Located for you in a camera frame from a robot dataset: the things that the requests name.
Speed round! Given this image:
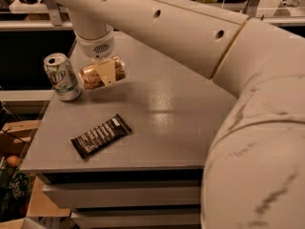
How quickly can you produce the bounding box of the grey drawer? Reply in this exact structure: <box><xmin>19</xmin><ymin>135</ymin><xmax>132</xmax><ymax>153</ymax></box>
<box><xmin>71</xmin><ymin>206</ymin><xmax>201</xmax><ymax>229</ymax></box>
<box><xmin>43</xmin><ymin>180</ymin><xmax>201</xmax><ymax>209</ymax></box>

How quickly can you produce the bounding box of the black snack bar wrapper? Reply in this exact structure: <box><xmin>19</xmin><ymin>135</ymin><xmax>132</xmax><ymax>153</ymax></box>
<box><xmin>71</xmin><ymin>114</ymin><xmax>132</xmax><ymax>159</ymax></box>

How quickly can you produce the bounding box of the green sprite package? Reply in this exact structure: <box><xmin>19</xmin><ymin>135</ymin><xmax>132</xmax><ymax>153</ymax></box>
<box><xmin>0</xmin><ymin>172</ymin><xmax>35</xmax><ymax>222</ymax></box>

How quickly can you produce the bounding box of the cardboard box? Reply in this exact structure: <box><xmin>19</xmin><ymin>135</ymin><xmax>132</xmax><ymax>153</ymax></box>
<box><xmin>0</xmin><ymin>120</ymin><xmax>40</xmax><ymax>156</ymax></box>

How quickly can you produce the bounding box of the left metal bracket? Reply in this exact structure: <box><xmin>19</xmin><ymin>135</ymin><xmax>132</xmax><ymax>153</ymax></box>
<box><xmin>45</xmin><ymin>0</ymin><xmax>63</xmax><ymax>26</ymax></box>

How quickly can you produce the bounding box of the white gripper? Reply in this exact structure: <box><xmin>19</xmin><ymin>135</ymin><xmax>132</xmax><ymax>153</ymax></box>
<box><xmin>76</xmin><ymin>29</ymin><xmax>116</xmax><ymax>86</ymax></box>

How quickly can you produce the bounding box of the lower grey drawer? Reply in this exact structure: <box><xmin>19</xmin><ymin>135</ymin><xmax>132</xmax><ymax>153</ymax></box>
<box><xmin>71</xmin><ymin>206</ymin><xmax>201</xmax><ymax>229</ymax></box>

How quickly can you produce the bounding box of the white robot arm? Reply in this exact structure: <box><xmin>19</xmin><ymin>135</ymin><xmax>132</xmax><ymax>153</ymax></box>
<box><xmin>53</xmin><ymin>0</ymin><xmax>305</xmax><ymax>229</ymax></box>

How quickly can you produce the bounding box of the green white 7up can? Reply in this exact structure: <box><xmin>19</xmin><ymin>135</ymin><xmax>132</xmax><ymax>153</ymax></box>
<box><xmin>44</xmin><ymin>52</ymin><xmax>81</xmax><ymax>101</ymax></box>

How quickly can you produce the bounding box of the upper grey drawer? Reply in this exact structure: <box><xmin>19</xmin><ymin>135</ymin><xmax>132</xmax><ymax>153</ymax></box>
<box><xmin>43</xmin><ymin>180</ymin><xmax>201</xmax><ymax>209</ymax></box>

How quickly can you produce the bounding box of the orange soda can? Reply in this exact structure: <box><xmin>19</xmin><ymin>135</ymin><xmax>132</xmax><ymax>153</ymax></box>
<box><xmin>78</xmin><ymin>56</ymin><xmax>126</xmax><ymax>90</ymax></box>

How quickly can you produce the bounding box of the right metal bracket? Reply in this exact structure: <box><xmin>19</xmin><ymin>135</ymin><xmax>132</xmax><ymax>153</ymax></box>
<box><xmin>243</xmin><ymin>0</ymin><xmax>260</xmax><ymax>17</ymax></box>

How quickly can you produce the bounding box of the metal bracket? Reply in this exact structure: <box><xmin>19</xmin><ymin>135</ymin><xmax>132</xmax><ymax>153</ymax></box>
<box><xmin>45</xmin><ymin>0</ymin><xmax>63</xmax><ymax>26</ymax></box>
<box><xmin>243</xmin><ymin>0</ymin><xmax>260</xmax><ymax>17</ymax></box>

